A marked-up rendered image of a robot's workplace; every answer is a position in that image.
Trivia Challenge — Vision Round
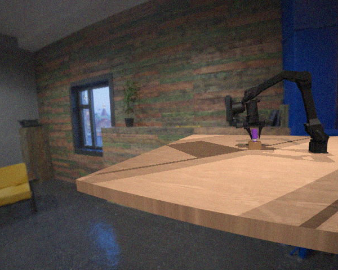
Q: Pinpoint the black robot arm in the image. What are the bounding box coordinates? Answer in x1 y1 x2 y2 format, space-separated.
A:
232 70 329 154

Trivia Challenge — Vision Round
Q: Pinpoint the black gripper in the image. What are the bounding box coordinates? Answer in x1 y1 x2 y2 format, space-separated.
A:
236 110 273 139

